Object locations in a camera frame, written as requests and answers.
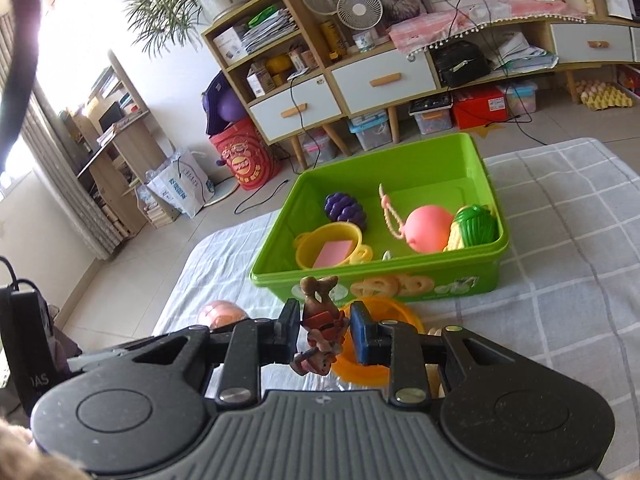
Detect brown cartoon figurine toy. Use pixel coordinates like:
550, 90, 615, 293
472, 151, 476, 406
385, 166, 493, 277
291, 275, 349, 376

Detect pink capsule ball toy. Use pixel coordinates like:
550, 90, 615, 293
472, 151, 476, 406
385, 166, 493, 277
198, 300, 248, 330

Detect orange plastic mold toy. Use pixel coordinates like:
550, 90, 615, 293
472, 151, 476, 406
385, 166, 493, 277
332, 296, 425, 388

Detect yellow toy pot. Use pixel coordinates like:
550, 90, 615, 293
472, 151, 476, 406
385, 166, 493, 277
293, 222, 373, 270

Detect pink round toy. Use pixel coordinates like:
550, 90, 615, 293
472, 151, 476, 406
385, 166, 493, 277
401, 205, 454, 254

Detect green plastic cookie box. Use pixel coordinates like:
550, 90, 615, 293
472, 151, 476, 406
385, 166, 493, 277
250, 133, 510, 301

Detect green yellow toy corn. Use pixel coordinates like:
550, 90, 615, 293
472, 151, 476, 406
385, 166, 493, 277
444, 205, 499, 252

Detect purple toy grapes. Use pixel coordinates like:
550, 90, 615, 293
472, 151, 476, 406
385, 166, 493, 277
323, 192, 367, 232

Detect red snack bucket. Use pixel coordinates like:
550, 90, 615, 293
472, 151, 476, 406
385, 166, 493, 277
209, 117, 281, 191

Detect white paper shopping bag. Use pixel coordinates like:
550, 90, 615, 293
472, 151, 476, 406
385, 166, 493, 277
145, 148, 215, 218

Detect grey checked tablecloth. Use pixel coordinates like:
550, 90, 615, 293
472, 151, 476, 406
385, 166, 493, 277
154, 134, 639, 477

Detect wooden desk shelf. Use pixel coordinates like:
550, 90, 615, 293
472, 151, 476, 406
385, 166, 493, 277
62, 51, 180, 238

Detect red cardboard box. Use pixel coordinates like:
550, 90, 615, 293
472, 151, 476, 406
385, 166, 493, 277
452, 84, 509, 130

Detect wooden white drawer cabinet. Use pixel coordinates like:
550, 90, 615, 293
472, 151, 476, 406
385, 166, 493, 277
202, 0, 639, 150

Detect black bag on shelf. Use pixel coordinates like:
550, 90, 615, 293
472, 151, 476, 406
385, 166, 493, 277
432, 40, 491, 88

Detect pink lace cloth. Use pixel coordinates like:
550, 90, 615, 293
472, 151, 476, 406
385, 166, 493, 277
387, 0, 587, 56

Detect yellow egg tray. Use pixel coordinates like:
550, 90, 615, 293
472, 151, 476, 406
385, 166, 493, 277
576, 79, 634, 112

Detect white desk fan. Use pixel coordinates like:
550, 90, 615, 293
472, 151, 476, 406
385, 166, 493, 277
336, 0, 384, 32

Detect potted green plant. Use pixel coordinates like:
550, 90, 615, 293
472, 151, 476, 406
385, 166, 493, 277
126, 0, 203, 58

